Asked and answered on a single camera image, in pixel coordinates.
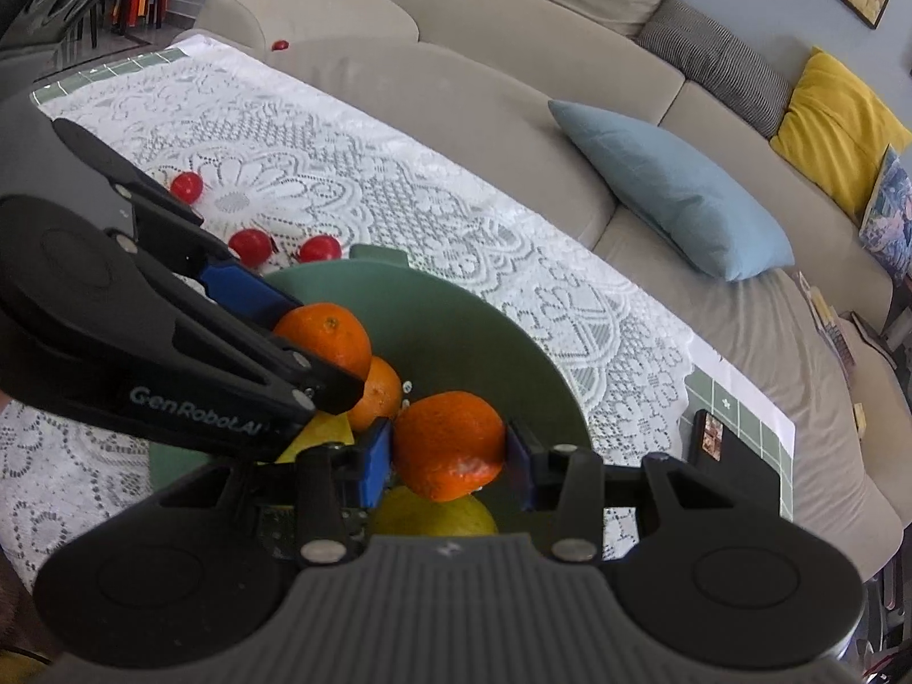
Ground red cherry tomato front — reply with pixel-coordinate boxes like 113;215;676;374
227;229;274;268

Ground red cherry tomato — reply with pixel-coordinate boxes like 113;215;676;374
297;235;343;264
170;172;204;205
227;229;274;268

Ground red-yellow apple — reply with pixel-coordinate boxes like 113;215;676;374
276;412;354;465

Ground green-yellow pear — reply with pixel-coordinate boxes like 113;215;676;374
367;486;499;538

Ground orange mandarin back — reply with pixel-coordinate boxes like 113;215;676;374
274;303;373;380

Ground orange mandarin small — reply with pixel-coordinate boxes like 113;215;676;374
393;390;506;502

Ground red cherry tomato right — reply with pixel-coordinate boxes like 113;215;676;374
297;235;343;264

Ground red cherry tomato middle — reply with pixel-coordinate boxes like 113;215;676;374
170;172;204;205

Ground white lace tablecloth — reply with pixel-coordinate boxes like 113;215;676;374
0;32;796;585

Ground black notebook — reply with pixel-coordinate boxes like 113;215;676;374
688;409;781;512

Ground green grid table mat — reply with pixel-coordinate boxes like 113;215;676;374
680;366;795;520

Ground green plastic colander bowl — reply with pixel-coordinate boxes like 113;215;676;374
146;242;596;536

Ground light blue cushion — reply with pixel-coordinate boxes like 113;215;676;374
549;100;795;283

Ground books on sofa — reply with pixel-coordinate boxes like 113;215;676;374
793;272;906;440

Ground beige sofa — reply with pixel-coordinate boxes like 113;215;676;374
195;0;910;576

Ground blue floral cushion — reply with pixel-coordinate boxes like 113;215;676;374
860;145;912;284

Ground grey cushion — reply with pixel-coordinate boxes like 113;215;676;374
636;0;791;139

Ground yellow cushion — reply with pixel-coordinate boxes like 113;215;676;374
770;46;910;226

